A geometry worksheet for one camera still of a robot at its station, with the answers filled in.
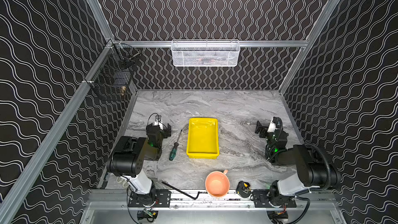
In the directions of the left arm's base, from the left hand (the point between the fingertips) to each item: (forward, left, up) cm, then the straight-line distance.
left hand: (165, 124), depth 95 cm
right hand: (+1, -62, +2) cm, 62 cm away
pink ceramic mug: (-31, -32, -7) cm, 45 cm away
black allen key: (-35, -14, -7) cm, 38 cm away
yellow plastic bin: (-6, -23, -5) cm, 25 cm away
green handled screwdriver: (-15, -7, -4) cm, 17 cm away
